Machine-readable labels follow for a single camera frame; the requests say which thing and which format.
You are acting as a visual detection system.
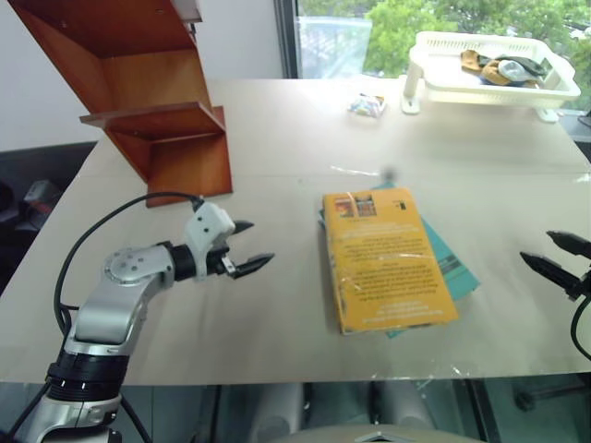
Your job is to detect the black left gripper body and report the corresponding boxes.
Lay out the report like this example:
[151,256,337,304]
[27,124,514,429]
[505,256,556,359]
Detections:
[205,230,238,280]

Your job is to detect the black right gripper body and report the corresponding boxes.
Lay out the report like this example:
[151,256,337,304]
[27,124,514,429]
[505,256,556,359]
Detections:
[572,262,591,304]

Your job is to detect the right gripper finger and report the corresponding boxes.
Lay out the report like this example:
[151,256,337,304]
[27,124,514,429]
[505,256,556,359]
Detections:
[546,229,591,259]
[519,250,585,300]

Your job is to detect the wooden shelf unit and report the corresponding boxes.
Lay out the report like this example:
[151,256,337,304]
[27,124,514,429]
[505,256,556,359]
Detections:
[8,0,234,210]

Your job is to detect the teal book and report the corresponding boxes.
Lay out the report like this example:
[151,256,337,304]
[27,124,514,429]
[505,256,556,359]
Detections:
[316,179,482,341]

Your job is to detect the yellow book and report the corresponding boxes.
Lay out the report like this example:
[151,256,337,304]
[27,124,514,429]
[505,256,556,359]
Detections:
[321,186,461,336]

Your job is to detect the dark chair base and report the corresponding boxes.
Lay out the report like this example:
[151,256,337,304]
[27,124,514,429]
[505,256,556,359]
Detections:
[513,381,591,413]

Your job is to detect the colourful snack packet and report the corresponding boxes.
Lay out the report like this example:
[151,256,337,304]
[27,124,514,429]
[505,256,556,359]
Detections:
[346,92,388,117]

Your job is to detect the dark sock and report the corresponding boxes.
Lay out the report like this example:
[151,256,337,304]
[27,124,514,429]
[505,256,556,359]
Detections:
[495,54,549,78]

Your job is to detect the grey white sock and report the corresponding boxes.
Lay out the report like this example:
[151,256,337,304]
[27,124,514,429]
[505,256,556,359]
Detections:
[498,59,527,81]

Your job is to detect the items in white tray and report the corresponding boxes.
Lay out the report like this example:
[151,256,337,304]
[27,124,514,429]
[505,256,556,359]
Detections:
[479,59,539,89]

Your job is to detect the white plastic basket rack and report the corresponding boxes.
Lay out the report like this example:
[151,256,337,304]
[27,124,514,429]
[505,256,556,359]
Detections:
[400,30,583,124]

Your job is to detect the small brown sock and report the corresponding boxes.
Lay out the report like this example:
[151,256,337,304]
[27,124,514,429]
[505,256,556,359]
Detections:
[459,49,483,75]

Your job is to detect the white panel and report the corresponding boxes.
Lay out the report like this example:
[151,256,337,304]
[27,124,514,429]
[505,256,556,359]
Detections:
[171,0,205,25]

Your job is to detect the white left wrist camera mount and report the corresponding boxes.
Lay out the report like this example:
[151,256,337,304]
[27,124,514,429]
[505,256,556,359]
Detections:
[183,198,236,281]

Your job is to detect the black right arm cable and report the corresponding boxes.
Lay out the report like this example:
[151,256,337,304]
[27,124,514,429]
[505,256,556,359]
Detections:
[569,294,591,362]

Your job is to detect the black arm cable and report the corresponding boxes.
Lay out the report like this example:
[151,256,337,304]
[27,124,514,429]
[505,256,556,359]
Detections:
[569,294,591,362]
[53,191,206,342]

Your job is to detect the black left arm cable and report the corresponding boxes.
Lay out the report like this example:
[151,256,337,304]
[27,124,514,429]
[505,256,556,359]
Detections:
[53,191,206,342]

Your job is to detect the dark window frame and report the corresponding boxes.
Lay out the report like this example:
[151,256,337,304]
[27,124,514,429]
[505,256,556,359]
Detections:
[272,0,304,80]

